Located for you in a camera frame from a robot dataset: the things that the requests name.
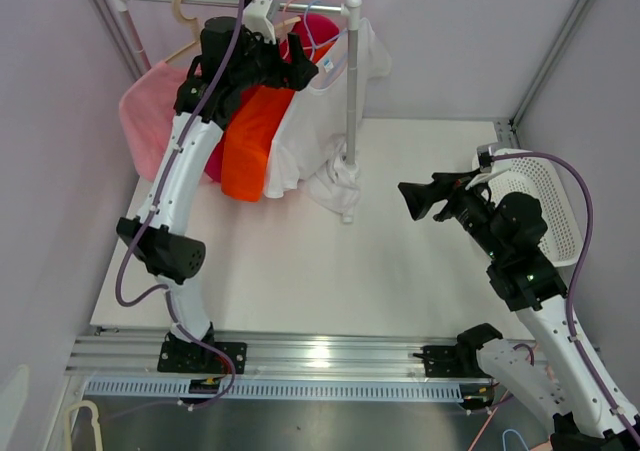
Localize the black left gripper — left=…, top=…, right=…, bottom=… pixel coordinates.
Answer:
left=231, top=25, right=318, bottom=93

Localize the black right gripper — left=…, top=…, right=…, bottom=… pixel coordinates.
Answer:
left=397, top=168, right=505, bottom=262

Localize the magenta t shirt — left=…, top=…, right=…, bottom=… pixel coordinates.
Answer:
left=205, top=14, right=340, bottom=183

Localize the light blue wire hanger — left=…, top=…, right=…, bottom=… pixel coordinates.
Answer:
left=302, top=0, right=348, bottom=88

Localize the beige hanger of magenta shirt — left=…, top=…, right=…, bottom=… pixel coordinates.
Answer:
left=274, top=16, right=301, bottom=40

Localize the white t shirt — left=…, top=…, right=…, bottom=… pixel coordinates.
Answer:
left=263, top=35, right=360, bottom=223

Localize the orange t shirt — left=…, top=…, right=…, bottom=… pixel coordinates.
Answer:
left=220, top=40, right=337, bottom=203

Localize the beige hanger of pink shirt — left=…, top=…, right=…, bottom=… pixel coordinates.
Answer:
left=164, top=0, right=201, bottom=64

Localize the pink t shirt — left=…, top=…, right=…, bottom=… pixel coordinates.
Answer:
left=119, top=62, right=188, bottom=182

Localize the pink wire hanger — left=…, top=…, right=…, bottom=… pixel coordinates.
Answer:
left=281, top=0, right=299, bottom=15

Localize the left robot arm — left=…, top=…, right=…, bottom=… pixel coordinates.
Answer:
left=115, top=17, right=318, bottom=376

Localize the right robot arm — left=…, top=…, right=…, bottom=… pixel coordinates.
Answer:
left=398, top=171, right=639, bottom=450

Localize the pink hanger on floor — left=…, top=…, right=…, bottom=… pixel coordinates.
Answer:
left=467, top=392, right=514, bottom=451

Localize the blue hanger on floor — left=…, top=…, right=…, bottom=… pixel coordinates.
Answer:
left=501, top=428, right=529, bottom=451

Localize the beige hanger on floor left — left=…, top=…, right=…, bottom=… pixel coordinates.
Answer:
left=64, top=399, right=105, bottom=451

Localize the metal clothes rack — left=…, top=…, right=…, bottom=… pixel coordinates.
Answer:
left=111, top=0, right=363, bottom=224

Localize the white perforated laundry basket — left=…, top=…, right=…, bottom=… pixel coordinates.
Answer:
left=486, top=157, right=583, bottom=268

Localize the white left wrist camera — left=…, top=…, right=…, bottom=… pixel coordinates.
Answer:
left=242, top=0, right=278, bottom=44

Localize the white slotted cable duct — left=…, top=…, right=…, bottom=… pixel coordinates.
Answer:
left=84, top=376, right=487, bottom=404

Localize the aluminium mounting rail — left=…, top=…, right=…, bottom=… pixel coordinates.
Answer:
left=65, top=328, right=455, bottom=382

